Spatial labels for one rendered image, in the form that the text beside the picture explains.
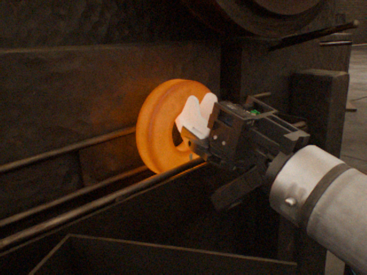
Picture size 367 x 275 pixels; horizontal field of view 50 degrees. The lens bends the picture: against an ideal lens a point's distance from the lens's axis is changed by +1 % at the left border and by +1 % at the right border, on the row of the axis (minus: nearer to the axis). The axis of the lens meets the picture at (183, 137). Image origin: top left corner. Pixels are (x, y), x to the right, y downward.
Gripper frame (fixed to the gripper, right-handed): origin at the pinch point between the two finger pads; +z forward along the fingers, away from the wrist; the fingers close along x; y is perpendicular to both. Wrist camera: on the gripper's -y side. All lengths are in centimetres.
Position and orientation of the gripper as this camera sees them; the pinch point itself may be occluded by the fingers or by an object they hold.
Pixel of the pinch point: (180, 117)
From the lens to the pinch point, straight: 60.6
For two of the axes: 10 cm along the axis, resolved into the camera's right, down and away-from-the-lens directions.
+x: -7.4, 1.9, -6.4
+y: 1.9, -8.6, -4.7
